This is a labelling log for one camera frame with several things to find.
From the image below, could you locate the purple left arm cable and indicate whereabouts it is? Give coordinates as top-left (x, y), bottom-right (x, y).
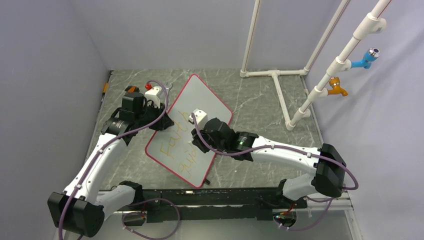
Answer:
top-left (58, 80), bottom-right (181, 240)

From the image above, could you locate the silver wrench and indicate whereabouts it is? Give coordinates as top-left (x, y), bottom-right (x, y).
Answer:
top-left (165, 83), bottom-right (173, 90)

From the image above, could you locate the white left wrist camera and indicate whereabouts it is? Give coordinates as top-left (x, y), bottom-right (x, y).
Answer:
top-left (144, 83), bottom-right (165, 108)

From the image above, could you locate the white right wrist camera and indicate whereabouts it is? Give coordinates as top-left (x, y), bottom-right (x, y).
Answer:
top-left (187, 108), bottom-right (208, 129)

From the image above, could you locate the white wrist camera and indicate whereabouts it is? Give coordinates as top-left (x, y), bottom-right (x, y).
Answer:
top-left (187, 108), bottom-right (208, 129)
top-left (144, 83), bottom-right (165, 108)

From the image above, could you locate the orange faucet valve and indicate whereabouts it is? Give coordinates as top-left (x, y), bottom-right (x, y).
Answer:
top-left (327, 77), bottom-right (348, 97)

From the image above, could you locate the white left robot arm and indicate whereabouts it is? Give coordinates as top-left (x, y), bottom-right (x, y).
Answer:
top-left (47, 92), bottom-right (174, 240)

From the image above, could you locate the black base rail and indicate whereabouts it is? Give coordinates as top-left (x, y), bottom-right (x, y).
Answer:
top-left (110, 179), bottom-right (309, 227)

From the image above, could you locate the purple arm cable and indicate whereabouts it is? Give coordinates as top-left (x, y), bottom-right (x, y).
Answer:
top-left (58, 80), bottom-right (181, 240)
top-left (191, 112), bottom-right (360, 232)

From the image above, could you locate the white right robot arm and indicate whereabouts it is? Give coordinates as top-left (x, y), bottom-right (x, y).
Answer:
top-left (188, 115), bottom-right (347, 208)

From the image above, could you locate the red-framed whiteboard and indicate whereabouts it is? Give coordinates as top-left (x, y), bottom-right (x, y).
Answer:
top-left (145, 74), bottom-right (233, 188)

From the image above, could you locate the blue faucet valve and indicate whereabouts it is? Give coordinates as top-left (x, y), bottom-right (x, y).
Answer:
top-left (351, 48), bottom-right (381, 69)

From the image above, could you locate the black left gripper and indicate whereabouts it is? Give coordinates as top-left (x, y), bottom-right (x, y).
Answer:
top-left (135, 101), bottom-right (173, 131)

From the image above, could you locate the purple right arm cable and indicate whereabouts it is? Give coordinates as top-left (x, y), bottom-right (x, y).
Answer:
top-left (191, 112), bottom-right (360, 232)

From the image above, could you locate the white PVC pipe frame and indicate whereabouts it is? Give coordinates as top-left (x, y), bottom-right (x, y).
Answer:
top-left (239, 0), bottom-right (392, 131)

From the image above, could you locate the orange black tool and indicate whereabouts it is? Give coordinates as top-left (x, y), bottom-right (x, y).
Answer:
top-left (125, 85), bottom-right (140, 95)

